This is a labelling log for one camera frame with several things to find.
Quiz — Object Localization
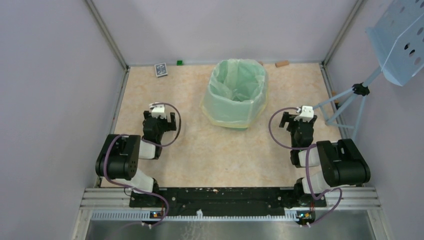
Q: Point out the green plastic trash bin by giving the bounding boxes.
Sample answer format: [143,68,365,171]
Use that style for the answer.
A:
[202,59,269,131]

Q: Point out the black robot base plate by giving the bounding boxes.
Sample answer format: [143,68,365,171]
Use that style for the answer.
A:
[129,187,327,218]

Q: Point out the perforated light blue tray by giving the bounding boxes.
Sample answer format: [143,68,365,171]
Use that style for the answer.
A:
[366,0,424,87]

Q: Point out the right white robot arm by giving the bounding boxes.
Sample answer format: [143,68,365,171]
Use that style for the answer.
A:
[279,111,371,206]

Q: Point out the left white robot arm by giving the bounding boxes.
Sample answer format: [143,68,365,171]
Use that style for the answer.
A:
[94,110,179,207]

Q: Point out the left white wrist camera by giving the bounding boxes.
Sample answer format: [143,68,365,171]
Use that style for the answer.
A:
[149,102,167,119]

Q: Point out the light blue tripod stand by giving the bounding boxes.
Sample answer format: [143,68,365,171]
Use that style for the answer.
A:
[312,66,382,140]

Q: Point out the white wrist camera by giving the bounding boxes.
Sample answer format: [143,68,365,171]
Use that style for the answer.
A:
[294,105,315,122]
[149,102,167,119]

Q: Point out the wooden cork block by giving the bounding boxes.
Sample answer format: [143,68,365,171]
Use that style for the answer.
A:
[274,60,290,68]

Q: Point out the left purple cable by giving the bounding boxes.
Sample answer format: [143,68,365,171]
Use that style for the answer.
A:
[102,102,182,229]

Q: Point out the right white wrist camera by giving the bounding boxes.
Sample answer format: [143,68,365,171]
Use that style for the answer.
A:
[294,105,315,122]

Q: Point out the translucent yellow trash bag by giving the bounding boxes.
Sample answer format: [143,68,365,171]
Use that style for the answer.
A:
[199,58,269,129]

